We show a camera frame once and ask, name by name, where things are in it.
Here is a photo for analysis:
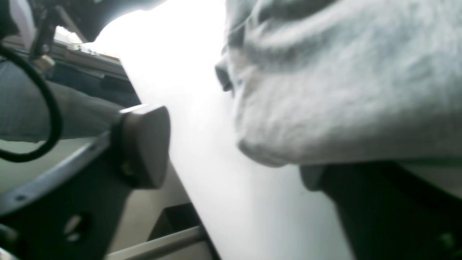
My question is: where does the grey printed T-shirt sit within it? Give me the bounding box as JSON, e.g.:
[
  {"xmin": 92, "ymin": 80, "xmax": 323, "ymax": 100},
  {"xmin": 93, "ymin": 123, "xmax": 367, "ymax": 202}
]
[{"xmin": 216, "ymin": 0, "xmax": 461, "ymax": 166}]

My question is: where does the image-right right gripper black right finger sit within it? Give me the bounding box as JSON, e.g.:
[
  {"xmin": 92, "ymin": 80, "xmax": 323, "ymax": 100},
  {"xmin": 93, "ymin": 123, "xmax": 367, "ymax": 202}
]
[{"xmin": 299, "ymin": 162, "xmax": 462, "ymax": 260}]

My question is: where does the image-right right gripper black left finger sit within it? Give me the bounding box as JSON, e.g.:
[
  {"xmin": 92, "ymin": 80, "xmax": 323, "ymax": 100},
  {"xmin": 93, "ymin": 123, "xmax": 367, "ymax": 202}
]
[{"xmin": 0, "ymin": 105, "xmax": 171, "ymax": 260}]

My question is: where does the black cable loop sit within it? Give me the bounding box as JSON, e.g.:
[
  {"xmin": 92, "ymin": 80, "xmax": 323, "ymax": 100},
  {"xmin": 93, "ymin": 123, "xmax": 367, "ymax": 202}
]
[{"xmin": 0, "ymin": 43, "xmax": 62, "ymax": 163}]

